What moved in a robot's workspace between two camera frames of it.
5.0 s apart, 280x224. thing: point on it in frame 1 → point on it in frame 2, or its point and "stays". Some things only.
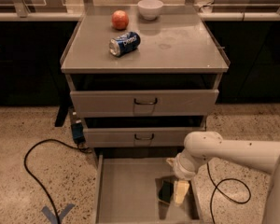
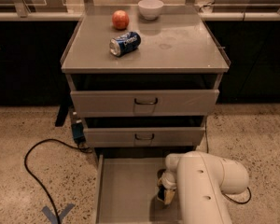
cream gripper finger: (180, 189) → (168, 196)
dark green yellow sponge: (165, 190) stays
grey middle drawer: (138, 136) stays
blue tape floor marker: (52, 217) stays
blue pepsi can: (126, 43) stays
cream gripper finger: (171, 161) → (161, 181)
